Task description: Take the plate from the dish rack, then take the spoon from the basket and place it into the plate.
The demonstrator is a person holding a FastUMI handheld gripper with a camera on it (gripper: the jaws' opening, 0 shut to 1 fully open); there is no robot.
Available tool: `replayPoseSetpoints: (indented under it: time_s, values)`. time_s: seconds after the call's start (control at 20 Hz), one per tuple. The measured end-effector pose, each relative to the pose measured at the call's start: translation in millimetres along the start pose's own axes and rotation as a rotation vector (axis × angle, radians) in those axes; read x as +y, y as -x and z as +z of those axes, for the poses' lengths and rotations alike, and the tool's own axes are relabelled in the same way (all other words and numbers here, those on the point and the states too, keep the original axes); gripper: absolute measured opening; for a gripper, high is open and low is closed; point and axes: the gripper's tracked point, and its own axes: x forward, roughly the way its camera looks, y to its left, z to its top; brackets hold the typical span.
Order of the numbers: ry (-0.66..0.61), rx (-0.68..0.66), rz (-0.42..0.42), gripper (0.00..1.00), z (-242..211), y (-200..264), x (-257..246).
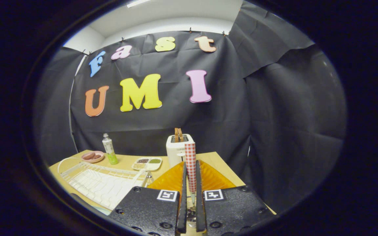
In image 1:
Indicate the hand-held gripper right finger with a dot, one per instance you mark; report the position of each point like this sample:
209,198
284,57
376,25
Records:
231,209

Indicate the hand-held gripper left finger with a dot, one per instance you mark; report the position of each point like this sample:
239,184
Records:
153,209

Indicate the small pink plate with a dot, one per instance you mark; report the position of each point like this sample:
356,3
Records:
93,160

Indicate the white divided seed tray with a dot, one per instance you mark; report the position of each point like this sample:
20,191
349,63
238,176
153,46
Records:
147,164

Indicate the white toaster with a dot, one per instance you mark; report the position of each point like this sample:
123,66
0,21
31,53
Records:
175,150

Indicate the green liquid bottle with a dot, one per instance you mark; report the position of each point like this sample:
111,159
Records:
110,147

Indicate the brown food piece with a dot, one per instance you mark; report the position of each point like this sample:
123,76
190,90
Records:
96,157
89,155

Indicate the brown bread slice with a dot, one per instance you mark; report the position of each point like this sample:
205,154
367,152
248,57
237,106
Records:
178,135

